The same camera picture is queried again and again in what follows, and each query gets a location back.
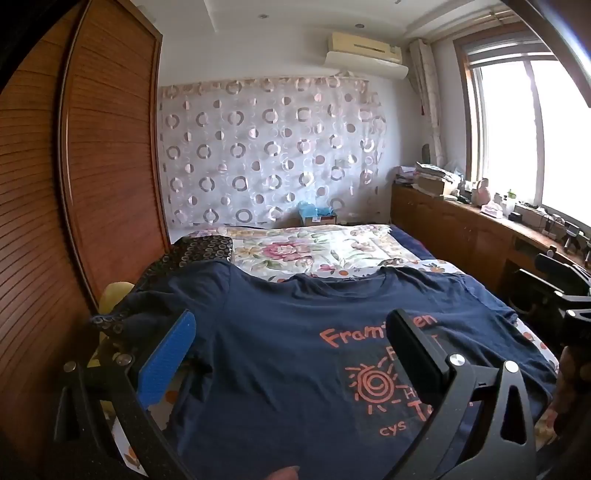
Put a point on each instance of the orange-fruit print bed sheet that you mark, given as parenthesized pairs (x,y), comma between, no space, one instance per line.
(531,341)

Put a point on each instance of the wooden wardrobe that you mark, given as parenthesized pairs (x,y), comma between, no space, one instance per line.
(101,161)

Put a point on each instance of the patterned window curtain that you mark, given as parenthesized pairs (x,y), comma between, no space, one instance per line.
(427,92)

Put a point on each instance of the dark circle-patterned garment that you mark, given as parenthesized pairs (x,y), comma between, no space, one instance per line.
(198,251)

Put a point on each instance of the sheer circle-patterned curtain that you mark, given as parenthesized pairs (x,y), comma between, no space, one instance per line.
(277,152)

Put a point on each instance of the yellow pillow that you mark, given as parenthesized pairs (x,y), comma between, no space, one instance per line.
(113,295)

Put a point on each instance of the navy printed t-shirt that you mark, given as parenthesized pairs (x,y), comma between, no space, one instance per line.
(286,369)

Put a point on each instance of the stack of papers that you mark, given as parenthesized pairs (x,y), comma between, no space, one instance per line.
(431,177)

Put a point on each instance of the window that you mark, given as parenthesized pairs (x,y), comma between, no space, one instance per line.
(508,138)

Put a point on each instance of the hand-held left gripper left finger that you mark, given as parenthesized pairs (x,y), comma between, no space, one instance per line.
(166,360)

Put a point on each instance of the black oval wall object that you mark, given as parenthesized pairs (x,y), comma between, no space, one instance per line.
(426,151)

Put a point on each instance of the person's left hand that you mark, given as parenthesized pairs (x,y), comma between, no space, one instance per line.
(284,474)

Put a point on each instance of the pink tissue box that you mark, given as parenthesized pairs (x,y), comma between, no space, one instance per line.
(491,210)

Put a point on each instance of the floral quilt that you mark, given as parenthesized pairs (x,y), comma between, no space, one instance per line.
(286,251)

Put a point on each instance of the wall air conditioner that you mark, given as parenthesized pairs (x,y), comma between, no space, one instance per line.
(360,44)

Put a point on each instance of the pink figurine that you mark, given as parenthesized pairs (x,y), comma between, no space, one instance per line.
(484,191)

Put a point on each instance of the person's right hand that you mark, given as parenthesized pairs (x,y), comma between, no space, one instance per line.
(572,369)

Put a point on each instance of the wooden window cabinet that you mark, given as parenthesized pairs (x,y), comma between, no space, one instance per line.
(452,230)

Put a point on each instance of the person's right forearm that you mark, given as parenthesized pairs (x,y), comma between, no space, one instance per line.
(572,415)

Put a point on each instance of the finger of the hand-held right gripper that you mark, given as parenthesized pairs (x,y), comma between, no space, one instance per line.
(535,290)
(561,265)

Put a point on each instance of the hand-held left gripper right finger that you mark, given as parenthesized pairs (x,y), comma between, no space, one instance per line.
(413,341)

